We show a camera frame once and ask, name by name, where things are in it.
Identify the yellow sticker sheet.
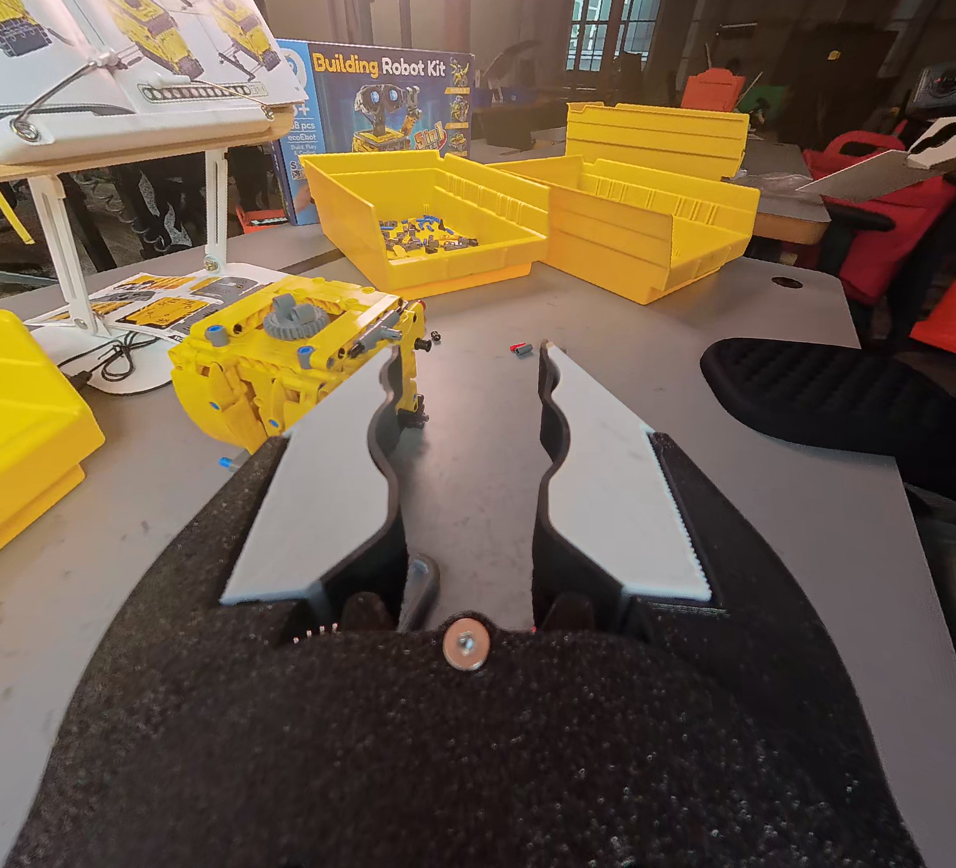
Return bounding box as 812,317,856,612
26,270,275,348

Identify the window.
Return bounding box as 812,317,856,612
565,0,664,75

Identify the red fabric bag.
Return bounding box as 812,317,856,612
804,128,956,306

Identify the lego instruction booklet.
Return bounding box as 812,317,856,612
0,0,309,121

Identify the yellow plastic bin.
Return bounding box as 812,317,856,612
0,310,107,553
299,149,554,303
489,154,763,307
565,101,751,184

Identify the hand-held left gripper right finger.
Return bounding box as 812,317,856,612
530,341,713,631

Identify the grey background desk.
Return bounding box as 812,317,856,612
735,136,832,248

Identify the black cable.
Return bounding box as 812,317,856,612
56,334,178,385

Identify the yellow lego vehicle model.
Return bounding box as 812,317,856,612
168,276,432,475

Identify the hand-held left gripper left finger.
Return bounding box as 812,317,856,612
220,345,409,633

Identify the white and wooden book stand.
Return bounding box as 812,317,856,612
0,102,297,391

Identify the grey lego handle assembly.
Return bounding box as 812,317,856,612
399,553,443,632

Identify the orange object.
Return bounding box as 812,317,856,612
682,66,748,115

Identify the yellow ribbon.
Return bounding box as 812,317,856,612
0,192,36,247

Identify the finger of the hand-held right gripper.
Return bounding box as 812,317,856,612
905,117,956,172
796,149,927,204

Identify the pile of small lego pieces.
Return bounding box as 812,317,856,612
377,217,480,259

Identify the blue lego kit box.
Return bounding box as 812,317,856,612
272,37,477,228

